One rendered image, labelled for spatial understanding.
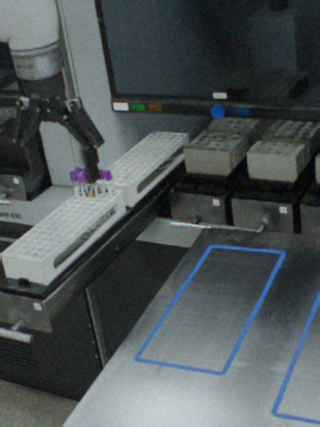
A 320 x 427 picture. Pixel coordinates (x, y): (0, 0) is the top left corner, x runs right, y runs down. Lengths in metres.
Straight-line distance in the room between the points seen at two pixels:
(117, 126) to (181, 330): 0.71
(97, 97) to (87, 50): 0.11
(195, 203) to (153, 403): 0.67
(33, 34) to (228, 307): 0.57
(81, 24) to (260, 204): 0.57
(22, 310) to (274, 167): 0.61
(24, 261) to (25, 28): 0.41
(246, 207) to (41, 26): 0.58
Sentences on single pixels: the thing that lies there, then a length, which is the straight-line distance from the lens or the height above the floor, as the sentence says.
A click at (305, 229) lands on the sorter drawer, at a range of 1.54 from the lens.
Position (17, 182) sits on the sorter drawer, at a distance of 1.88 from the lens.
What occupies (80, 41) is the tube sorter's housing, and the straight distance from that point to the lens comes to 1.72.
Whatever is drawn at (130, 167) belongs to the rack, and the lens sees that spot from 1.66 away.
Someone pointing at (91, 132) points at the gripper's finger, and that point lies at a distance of 1.35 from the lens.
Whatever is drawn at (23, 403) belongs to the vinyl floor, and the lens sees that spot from 2.41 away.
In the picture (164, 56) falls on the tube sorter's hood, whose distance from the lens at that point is 1.60.
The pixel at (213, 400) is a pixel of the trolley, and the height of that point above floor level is 0.82.
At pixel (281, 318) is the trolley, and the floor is 0.82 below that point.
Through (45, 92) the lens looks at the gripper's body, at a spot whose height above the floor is 1.13.
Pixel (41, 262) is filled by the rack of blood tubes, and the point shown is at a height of 0.86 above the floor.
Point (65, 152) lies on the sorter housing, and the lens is 1.87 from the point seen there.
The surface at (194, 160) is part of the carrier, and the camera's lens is 1.66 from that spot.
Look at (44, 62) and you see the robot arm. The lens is 1.32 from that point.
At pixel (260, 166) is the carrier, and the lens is 1.60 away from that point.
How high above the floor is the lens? 1.51
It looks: 27 degrees down
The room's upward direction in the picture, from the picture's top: 9 degrees counter-clockwise
